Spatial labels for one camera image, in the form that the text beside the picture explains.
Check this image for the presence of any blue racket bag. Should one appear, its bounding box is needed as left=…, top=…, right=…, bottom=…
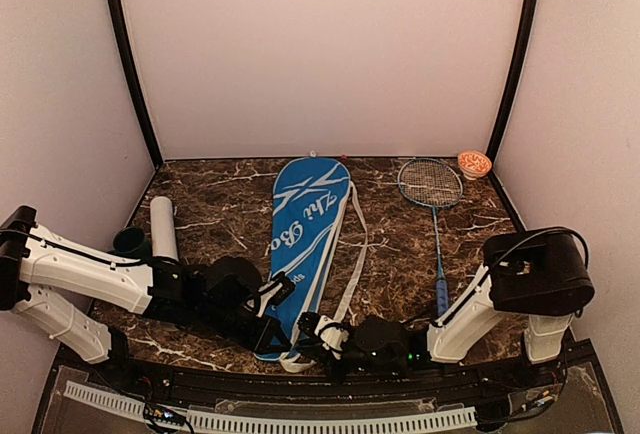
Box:
left=257, top=157, right=366, bottom=373

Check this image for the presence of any orange patterned small bowl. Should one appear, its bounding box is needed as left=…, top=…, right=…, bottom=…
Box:
left=457, top=150, right=493, bottom=180

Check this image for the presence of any black cup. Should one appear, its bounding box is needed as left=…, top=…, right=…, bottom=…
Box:
left=111, top=226, right=152, bottom=259

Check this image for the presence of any small circuit board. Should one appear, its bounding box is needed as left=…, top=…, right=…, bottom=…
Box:
left=142, top=403, right=186, bottom=427

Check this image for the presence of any blue badminton racket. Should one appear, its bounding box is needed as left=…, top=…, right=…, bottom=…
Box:
left=397, top=158, right=463, bottom=316

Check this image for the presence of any white slotted cable duct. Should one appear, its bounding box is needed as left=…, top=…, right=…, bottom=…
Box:
left=63, top=381, right=477, bottom=433

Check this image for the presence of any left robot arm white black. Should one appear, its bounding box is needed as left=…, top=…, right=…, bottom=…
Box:
left=1, top=206, right=294, bottom=390

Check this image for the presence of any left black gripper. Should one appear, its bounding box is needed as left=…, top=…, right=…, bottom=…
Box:
left=198, top=299, right=292, bottom=356

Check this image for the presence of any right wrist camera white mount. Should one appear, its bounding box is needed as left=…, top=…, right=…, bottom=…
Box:
left=296, top=312, right=350, bottom=364

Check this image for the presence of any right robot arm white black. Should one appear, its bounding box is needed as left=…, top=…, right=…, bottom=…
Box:
left=335, top=227, right=595, bottom=388

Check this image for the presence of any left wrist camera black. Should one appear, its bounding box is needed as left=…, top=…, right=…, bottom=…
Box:
left=245, top=272, right=295, bottom=317

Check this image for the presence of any black front table rail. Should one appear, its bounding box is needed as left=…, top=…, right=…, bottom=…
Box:
left=89, top=358, right=568, bottom=407

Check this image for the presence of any white shuttlecock tube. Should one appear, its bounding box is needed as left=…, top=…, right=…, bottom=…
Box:
left=150, top=196, right=179, bottom=261

